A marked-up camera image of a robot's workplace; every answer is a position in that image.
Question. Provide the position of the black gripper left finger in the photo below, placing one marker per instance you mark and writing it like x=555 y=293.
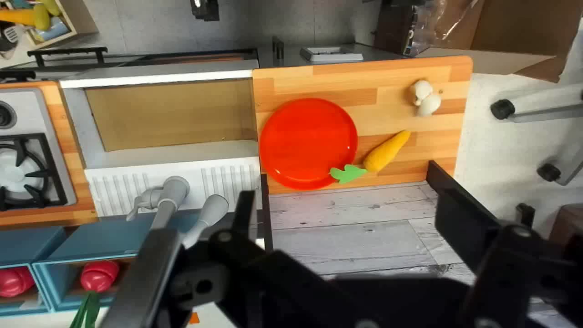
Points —
x=244 y=266

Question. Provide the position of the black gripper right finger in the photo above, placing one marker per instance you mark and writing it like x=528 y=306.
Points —
x=462 y=211

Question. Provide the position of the white garlic plushie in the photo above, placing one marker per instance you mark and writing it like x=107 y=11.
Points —
x=426 y=97

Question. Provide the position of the grey toy faucet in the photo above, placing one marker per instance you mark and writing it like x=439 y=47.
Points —
x=174 y=197

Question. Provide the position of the grey leg with black cap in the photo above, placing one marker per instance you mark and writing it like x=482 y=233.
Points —
x=566 y=164
x=541 y=102

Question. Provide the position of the red round plastic plate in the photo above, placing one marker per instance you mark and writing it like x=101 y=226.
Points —
x=307 y=142

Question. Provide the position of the red toy food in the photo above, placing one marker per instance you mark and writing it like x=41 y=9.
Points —
x=12 y=282
x=100 y=275

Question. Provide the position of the wooden butcher block board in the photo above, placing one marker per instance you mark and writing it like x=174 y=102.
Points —
x=389 y=82

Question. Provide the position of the green toy vegetable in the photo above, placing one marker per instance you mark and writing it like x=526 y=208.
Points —
x=87 y=312

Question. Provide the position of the toy kitchen sink unit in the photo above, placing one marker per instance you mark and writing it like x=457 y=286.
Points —
x=165 y=115

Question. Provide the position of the brown cardboard box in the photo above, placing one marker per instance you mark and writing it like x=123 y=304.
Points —
x=522 y=29

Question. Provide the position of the dark bag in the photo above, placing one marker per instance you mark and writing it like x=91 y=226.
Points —
x=398 y=24

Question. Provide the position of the wooden toy stove counter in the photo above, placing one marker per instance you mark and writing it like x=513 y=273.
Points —
x=71 y=164

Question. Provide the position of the flat grey box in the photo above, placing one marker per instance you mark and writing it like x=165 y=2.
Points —
x=331 y=55

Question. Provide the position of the black toy stove burner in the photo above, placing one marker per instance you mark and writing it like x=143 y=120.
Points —
x=30 y=175

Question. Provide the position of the black metal rack bar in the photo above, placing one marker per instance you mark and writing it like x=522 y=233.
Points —
x=67 y=51

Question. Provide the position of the colourful printed toy box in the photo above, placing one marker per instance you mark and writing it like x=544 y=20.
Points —
x=38 y=20

